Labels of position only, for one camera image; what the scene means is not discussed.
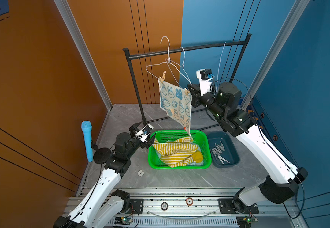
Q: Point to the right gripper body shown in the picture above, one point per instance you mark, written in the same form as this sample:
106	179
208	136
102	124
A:
199	99

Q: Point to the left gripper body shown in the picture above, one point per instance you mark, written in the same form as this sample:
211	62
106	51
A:
145	144

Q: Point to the bunny pattern towel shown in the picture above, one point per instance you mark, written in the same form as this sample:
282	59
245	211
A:
176	103

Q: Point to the yellow striped towel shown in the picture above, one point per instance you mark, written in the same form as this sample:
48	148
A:
179	152

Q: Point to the white clothespin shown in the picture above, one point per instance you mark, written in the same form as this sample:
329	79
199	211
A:
219	150
222	146

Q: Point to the beige clothespin towel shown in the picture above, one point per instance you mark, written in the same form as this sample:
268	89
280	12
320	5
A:
215	152
223	160

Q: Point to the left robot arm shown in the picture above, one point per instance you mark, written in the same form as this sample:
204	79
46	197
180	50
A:
103	202

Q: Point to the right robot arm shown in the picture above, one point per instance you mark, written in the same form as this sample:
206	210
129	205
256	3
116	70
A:
284	179

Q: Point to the orange clothespin lower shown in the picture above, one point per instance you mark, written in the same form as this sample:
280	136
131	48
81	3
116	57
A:
187	92

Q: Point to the orange clothespin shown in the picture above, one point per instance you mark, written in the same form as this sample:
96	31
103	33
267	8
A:
187	92
162	78

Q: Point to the orange clothespin upper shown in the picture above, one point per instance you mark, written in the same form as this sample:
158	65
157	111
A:
162	78

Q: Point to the green plastic basket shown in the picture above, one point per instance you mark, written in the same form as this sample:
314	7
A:
173	149

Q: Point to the dark teal tray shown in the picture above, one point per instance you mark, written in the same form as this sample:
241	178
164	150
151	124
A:
230	152

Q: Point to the black clothes rack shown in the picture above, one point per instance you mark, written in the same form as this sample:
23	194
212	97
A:
130	58

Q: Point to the green circuit board left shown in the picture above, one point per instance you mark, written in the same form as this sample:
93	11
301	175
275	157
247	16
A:
123	221

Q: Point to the circuit board right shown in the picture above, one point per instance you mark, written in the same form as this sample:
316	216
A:
245	222

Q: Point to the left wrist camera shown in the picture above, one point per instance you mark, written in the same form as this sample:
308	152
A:
143	134

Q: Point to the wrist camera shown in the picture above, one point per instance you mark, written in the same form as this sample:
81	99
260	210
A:
205	78
143	134

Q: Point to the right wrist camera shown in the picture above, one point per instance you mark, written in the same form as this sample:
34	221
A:
205	78

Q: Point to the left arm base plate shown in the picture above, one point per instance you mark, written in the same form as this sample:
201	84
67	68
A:
132	205

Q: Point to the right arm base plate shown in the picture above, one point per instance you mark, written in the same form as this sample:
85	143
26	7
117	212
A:
229	206

